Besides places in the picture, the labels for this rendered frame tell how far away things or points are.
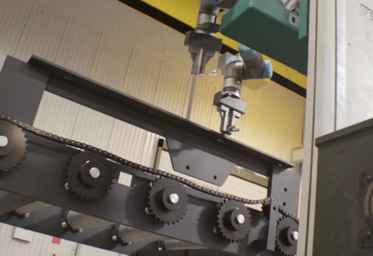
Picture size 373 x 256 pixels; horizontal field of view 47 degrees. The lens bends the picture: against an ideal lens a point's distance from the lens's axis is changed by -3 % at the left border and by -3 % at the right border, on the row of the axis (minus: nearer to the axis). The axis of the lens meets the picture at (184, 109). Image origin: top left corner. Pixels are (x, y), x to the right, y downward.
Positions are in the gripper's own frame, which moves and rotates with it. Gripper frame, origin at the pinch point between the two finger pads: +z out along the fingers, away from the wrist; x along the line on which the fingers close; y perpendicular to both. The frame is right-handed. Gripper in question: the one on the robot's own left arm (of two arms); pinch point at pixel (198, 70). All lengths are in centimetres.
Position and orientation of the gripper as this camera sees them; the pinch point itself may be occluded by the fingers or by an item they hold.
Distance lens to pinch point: 162.7
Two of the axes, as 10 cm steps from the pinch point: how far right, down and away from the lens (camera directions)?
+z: -1.8, 9.8, 0.0
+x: -9.3, -1.7, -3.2
